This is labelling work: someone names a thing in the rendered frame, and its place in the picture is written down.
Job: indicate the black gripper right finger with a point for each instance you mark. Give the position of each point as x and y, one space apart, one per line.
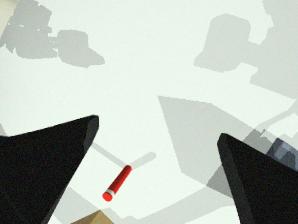
264 191

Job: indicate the red peg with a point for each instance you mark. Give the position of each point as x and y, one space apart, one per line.
113 188

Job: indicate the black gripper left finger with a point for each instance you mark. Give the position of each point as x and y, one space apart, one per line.
36 167

